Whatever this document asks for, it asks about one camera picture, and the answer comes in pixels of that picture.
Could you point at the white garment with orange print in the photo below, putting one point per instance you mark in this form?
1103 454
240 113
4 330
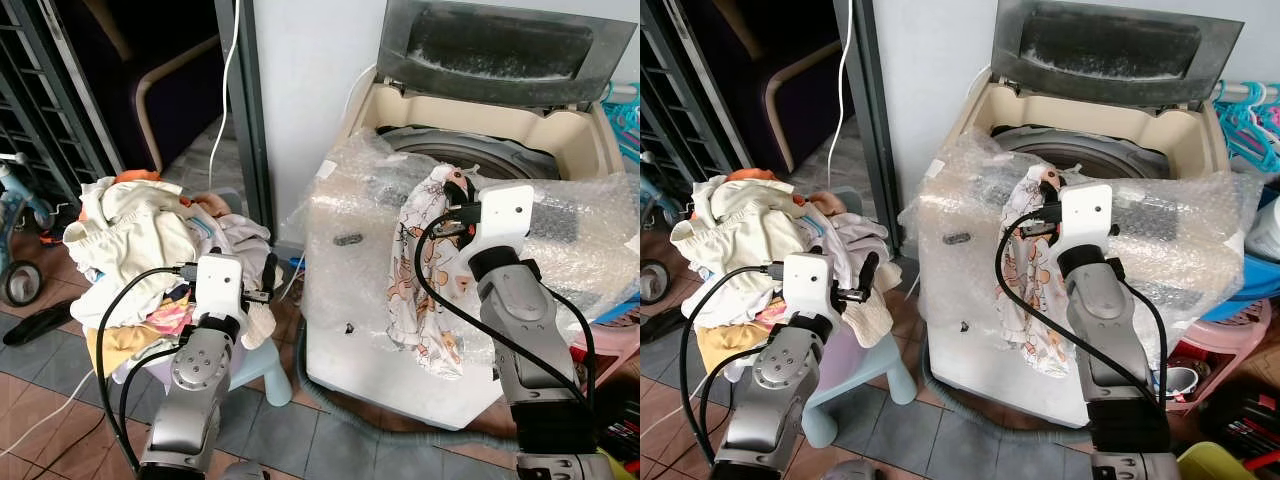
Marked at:
420 290
1025 300

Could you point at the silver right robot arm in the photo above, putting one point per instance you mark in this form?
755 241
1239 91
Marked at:
1100 320
520 310

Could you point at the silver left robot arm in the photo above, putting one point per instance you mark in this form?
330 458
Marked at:
195 390
775 390

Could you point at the cream top-load washing machine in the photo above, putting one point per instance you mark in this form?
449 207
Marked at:
960 350
350 350

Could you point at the grey washing machine lid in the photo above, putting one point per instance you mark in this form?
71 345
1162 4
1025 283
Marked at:
1110 50
500 50

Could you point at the teal plastic clothes hangers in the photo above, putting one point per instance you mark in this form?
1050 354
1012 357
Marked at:
625 120
1245 125

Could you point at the pale grey crumpled cloth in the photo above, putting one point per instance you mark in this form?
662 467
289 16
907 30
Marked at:
240 238
868 238

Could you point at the cream knitted cloth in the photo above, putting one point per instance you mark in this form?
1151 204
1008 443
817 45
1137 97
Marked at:
260 325
872 318

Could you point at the grey washer drum rim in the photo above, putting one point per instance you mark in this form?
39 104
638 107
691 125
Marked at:
1090 150
480 150

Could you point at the pink floral cloth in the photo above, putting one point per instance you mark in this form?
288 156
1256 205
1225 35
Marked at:
170 315
772 312

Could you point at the peach cloth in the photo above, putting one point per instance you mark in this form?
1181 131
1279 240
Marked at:
825 202
210 204

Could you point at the clear bubble wrap sheet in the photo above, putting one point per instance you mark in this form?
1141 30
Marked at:
960 220
350 210

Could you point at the pale blue plastic stool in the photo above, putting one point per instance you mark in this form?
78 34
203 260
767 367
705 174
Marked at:
885 370
270 375

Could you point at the cream white crumpled garment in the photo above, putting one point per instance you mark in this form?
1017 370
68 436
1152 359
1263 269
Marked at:
130 235
735 235

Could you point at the yellow cloth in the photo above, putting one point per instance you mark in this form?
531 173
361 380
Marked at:
725 348
115 345

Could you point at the orange cloth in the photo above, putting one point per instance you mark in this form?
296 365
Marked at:
138 176
755 176

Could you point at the blue plastic basin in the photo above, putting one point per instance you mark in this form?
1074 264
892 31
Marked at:
1245 292
620 308

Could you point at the blue child tricycle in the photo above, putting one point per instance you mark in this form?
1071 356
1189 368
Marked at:
20 280
652 282

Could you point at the pink plastic stool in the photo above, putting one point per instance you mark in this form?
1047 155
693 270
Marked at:
610 350
1235 340

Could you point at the white cup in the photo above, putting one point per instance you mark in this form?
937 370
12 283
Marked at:
1175 382

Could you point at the black slipper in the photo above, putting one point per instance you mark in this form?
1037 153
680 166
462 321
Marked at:
40 325

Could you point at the dark metal gate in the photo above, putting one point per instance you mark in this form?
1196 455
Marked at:
40 90
675 90

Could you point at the dark armchair with wooden arm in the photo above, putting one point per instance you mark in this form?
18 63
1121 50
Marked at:
740 60
120 70

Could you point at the black red tool case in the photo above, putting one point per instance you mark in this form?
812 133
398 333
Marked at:
622 430
1240 425

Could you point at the yellow plastic container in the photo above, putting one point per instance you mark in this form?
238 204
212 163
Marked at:
625 466
1215 465

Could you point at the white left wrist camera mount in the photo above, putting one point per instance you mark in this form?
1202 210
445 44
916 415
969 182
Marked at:
808 285
220 285

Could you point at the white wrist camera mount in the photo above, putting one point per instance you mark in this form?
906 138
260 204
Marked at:
220 285
808 285
1088 215
505 215

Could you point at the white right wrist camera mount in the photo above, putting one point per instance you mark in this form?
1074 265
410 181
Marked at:
505 215
1088 215

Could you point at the dark door frame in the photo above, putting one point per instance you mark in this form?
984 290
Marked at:
245 110
880 110

